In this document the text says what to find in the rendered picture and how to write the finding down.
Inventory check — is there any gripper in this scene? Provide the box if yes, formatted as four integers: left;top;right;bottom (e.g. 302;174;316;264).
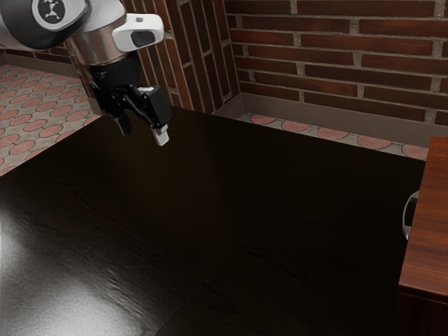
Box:
87;52;173;146

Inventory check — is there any brown wooden drawer cabinet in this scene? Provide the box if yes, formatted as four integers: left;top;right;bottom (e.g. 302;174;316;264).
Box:
396;136;448;336

